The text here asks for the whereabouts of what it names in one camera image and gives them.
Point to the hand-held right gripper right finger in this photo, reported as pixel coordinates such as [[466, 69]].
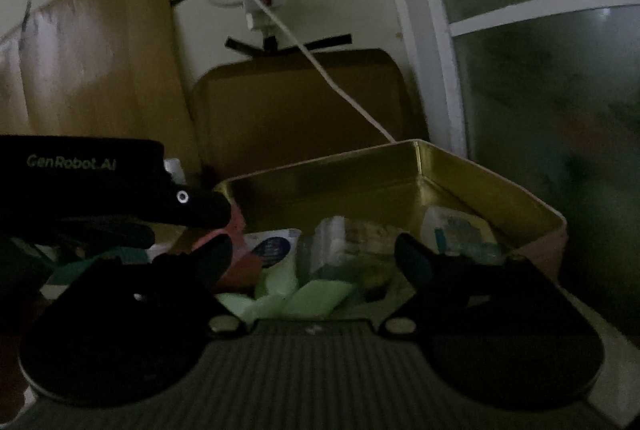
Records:
[[412, 257]]

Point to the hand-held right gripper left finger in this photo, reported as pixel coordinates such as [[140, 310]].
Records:
[[217, 257]]

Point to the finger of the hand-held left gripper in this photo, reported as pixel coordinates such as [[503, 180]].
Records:
[[195, 207], [110, 234]]

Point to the white packet colourful print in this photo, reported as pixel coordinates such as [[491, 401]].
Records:
[[460, 232]]

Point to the white tissue packet blue label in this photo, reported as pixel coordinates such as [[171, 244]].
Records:
[[272, 247]]

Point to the clear plastic case barcode label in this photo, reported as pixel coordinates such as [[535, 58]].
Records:
[[345, 245]]

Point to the pink macaron print tin box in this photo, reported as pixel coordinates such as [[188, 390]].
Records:
[[380, 175]]

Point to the teal striped mat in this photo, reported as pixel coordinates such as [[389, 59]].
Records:
[[85, 267]]

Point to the black tape strip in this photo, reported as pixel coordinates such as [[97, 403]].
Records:
[[300, 43]]

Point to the white framed glass door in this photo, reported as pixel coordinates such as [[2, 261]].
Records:
[[540, 60]]

